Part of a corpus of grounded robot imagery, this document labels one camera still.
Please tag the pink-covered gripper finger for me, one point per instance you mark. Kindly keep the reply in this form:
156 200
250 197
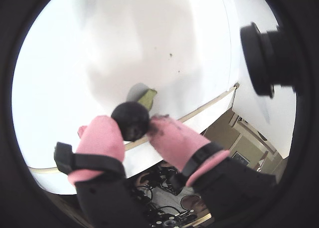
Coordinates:
102 143
179 140

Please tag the dark blueberry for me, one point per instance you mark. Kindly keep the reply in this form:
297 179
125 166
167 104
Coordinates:
130 118

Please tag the thin wooden dowel rod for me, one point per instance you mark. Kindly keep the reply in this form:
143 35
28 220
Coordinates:
209 104

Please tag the curled green leaf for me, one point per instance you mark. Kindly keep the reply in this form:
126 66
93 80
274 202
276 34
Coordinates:
148 98

